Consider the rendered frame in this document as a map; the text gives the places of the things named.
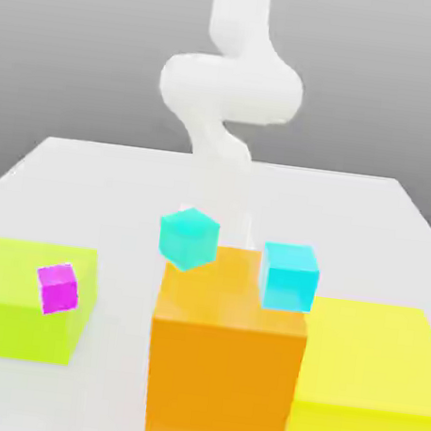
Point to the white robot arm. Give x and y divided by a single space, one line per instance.
231 88

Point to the large orange box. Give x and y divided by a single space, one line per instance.
223 372

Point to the small cyan cube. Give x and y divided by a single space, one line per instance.
288 276

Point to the small magenta cube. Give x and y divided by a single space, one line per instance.
58 289

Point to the large yellow box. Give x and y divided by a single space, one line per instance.
366 378

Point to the large lime green box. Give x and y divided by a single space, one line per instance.
6 311

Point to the small turquoise cube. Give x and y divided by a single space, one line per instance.
188 239

